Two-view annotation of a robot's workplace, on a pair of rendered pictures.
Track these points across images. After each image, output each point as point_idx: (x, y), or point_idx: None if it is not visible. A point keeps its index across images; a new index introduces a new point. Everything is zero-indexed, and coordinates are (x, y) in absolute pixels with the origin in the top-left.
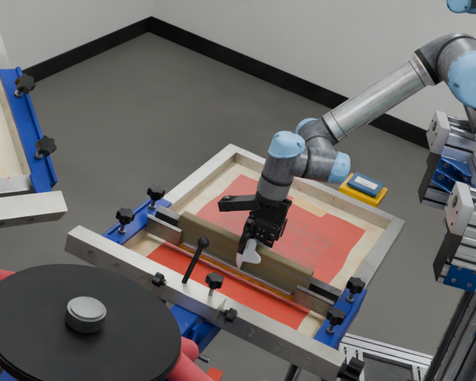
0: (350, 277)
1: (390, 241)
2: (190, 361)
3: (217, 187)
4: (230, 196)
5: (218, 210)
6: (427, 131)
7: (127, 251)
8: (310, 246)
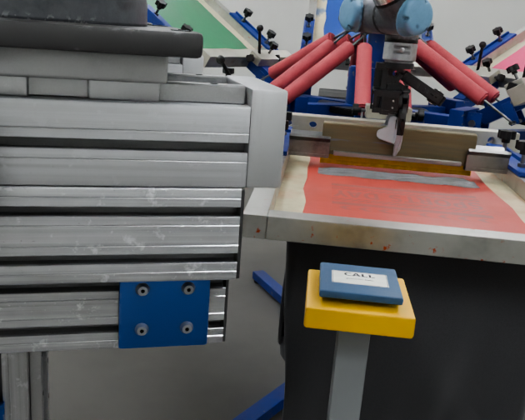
0: (287, 121)
1: (257, 189)
2: (341, 45)
3: None
4: (437, 91)
5: (490, 205)
6: (280, 175)
7: (467, 128)
8: (356, 197)
